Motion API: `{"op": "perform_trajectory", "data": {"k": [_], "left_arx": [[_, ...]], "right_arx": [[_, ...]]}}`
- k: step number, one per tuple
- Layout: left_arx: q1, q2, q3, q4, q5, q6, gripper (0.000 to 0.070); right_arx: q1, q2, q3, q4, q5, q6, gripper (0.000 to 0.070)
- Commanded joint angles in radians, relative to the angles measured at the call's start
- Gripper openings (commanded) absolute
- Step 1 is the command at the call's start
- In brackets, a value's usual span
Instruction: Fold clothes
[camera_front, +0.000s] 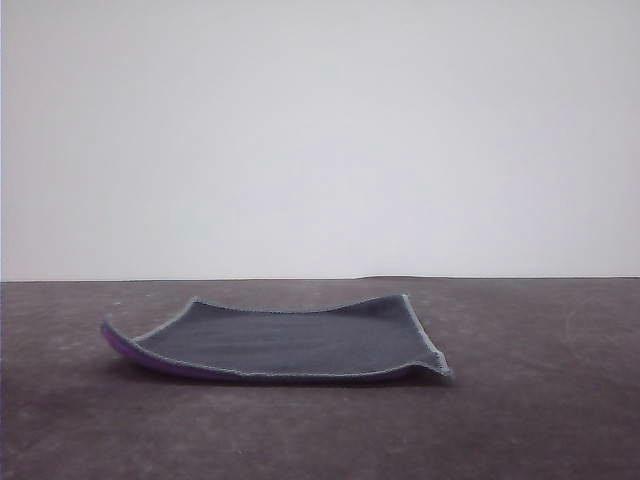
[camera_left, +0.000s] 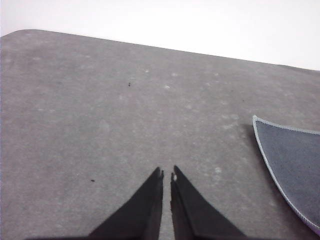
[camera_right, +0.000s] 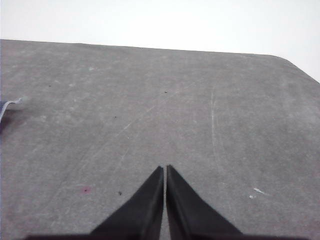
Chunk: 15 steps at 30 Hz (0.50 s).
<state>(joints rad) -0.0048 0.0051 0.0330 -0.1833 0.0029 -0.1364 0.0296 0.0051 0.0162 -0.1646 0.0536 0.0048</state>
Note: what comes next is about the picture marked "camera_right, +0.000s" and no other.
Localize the purple towel with grey hem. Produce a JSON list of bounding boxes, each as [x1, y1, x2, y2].
[[0, 97, 24, 135]]

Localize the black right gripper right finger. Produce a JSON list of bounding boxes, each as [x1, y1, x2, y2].
[[166, 164, 245, 240]]

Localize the grey table cloth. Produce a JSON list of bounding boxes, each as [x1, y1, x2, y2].
[[0, 39, 320, 240]]

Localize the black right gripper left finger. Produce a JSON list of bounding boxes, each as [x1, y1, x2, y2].
[[88, 165, 165, 240]]

